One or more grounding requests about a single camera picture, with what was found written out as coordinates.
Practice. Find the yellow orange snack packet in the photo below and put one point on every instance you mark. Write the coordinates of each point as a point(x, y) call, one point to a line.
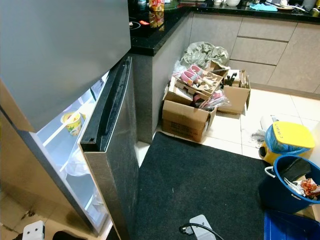
point(156, 12)

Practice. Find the white crumpled plastic bag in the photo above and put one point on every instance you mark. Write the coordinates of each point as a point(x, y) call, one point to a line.
point(262, 130)

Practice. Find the blue plastic crate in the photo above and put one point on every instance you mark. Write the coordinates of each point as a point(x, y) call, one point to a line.
point(290, 227)

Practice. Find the black floor mat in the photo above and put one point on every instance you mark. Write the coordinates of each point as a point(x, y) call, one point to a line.
point(200, 185)

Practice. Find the flat cardboard tray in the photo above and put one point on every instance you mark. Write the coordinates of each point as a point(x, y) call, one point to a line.
point(180, 87)

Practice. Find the silver fridge body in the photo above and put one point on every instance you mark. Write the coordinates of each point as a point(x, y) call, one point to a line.
point(15, 165)

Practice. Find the black rubbish bag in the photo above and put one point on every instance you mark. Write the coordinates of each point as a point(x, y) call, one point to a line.
point(295, 169)

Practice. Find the fridge lower door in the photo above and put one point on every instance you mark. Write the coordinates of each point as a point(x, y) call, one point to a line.
point(115, 180)

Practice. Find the small brown cardboard box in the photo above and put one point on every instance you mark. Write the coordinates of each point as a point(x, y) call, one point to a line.
point(237, 100)

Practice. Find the clear plastic bag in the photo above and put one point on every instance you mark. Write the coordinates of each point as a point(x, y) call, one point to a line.
point(80, 162)

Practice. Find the black spray bottle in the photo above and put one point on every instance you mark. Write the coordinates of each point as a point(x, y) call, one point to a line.
point(232, 78)

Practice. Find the teal cloth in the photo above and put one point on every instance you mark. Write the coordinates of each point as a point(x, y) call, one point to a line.
point(262, 7)

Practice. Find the colourful crumpled wrappers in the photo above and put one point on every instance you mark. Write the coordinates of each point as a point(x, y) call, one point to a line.
point(307, 189)

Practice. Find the grey kitchen cabinet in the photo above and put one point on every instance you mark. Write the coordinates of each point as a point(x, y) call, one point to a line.
point(270, 50)

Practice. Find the large brown cardboard box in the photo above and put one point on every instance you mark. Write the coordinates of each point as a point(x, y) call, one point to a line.
point(185, 122)

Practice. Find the small red object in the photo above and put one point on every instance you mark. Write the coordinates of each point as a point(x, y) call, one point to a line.
point(144, 22)

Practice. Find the blue plastic bucket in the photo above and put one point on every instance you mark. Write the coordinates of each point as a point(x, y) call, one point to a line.
point(277, 197)

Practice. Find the yellow lidded bin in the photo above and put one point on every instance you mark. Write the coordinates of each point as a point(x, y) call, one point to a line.
point(292, 135)

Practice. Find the grey green crumpled cloth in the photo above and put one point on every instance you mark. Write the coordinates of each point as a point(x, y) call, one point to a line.
point(205, 52)

